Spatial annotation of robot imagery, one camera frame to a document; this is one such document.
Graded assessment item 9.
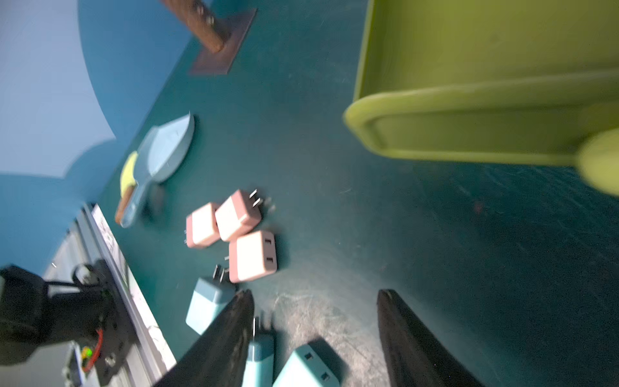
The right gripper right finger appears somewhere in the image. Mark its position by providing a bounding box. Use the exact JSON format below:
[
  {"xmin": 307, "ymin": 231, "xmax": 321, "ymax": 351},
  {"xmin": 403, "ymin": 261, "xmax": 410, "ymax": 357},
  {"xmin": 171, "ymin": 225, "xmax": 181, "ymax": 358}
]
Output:
[{"xmin": 377, "ymin": 290, "xmax": 481, "ymax": 386}]

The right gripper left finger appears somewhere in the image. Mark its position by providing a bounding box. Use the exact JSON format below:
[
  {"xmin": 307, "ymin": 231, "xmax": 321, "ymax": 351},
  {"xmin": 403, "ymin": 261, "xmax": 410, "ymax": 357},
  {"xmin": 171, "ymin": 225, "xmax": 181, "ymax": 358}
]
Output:
[{"xmin": 156, "ymin": 290, "xmax": 255, "ymax": 387}]

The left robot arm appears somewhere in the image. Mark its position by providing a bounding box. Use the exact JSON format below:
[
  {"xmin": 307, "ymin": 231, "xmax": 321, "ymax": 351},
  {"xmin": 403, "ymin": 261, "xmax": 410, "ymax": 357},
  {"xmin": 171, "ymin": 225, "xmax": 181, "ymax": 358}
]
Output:
[{"xmin": 1, "ymin": 265, "xmax": 114, "ymax": 366}]

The blue plug middle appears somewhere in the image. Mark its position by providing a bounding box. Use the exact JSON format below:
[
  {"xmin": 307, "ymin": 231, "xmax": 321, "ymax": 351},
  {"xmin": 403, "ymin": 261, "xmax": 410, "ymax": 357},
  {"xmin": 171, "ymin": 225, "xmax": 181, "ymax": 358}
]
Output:
[{"xmin": 242, "ymin": 316, "xmax": 275, "ymax": 387}]

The blue plug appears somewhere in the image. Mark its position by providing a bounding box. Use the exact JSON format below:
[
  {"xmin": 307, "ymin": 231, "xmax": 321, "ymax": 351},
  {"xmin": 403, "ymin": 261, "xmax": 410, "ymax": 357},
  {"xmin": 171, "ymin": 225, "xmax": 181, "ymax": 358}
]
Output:
[
  {"xmin": 272, "ymin": 344, "xmax": 340, "ymax": 387},
  {"xmin": 185, "ymin": 264, "xmax": 236, "ymax": 335},
  {"xmin": 242, "ymin": 316, "xmax": 275, "ymax": 387}
]

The blue plug left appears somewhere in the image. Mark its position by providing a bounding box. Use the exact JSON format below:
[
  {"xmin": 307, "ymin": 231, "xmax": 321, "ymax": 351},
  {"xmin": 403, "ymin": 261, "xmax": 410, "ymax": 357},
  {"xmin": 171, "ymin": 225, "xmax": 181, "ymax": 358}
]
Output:
[{"xmin": 185, "ymin": 264, "xmax": 236, "ymax": 335}]

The blue plug right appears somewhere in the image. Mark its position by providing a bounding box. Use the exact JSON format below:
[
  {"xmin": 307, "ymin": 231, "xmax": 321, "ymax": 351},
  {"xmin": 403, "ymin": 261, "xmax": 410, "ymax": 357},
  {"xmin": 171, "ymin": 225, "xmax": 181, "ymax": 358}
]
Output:
[{"xmin": 272, "ymin": 344, "xmax": 340, "ymax": 387}]

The pink plug right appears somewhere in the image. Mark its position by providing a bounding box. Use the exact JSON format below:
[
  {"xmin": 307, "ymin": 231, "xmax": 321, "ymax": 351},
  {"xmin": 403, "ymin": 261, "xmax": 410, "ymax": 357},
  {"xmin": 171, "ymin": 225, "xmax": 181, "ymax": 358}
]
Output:
[{"xmin": 228, "ymin": 231, "xmax": 278, "ymax": 284}]

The pink plug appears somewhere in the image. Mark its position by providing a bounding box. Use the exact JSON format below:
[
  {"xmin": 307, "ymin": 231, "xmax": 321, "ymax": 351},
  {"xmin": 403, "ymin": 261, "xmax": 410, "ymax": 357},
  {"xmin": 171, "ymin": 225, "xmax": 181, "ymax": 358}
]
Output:
[
  {"xmin": 185, "ymin": 203, "xmax": 220, "ymax": 249},
  {"xmin": 214, "ymin": 190, "xmax": 263, "ymax": 242},
  {"xmin": 228, "ymin": 231, "xmax": 278, "ymax": 284}
]

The pink plug left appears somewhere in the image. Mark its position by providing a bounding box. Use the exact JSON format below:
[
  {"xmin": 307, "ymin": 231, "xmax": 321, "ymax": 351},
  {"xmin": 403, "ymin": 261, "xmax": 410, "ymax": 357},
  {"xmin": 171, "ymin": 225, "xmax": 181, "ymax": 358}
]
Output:
[{"xmin": 185, "ymin": 203, "xmax": 220, "ymax": 249}]

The left controller board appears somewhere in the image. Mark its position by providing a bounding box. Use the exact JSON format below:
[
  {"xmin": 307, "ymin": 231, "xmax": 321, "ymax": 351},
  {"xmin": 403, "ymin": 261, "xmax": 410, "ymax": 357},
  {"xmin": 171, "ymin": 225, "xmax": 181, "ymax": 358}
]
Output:
[{"xmin": 61, "ymin": 342, "xmax": 101, "ymax": 387}]

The pink plug middle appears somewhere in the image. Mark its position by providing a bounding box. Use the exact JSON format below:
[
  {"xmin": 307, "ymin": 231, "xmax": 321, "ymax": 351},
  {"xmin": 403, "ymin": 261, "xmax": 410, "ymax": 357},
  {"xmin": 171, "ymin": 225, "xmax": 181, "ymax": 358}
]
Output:
[{"xmin": 214, "ymin": 190, "xmax": 263, "ymax": 242}]

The green yellow brush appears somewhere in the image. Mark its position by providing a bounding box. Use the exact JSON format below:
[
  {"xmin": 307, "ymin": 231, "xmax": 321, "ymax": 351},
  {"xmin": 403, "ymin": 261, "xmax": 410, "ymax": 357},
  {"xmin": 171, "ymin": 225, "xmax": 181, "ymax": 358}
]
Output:
[{"xmin": 114, "ymin": 151, "xmax": 138, "ymax": 224}]

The blue dustpan scoop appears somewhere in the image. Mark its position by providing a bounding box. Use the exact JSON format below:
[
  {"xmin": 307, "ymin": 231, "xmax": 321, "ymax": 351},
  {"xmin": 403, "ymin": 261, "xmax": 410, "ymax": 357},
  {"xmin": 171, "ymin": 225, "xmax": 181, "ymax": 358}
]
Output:
[{"xmin": 119, "ymin": 113, "xmax": 195, "ymax": 228}]

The pink cherry blossom tree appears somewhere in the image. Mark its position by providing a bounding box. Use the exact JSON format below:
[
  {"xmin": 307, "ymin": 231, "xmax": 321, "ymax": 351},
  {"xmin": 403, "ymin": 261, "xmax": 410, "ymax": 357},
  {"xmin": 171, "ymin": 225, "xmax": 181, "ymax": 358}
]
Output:
[{"xmin": 162, "ymin": 0, "xmax": 257, "ymax": 76}]

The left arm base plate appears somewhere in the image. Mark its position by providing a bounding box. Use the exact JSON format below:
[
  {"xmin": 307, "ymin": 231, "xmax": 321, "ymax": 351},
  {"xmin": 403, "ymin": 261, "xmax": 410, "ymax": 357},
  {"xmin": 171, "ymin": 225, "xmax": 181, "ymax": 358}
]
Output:
[{"xmin": 72, "ymin": 260, "xmax": 136, "ymax": 386}]

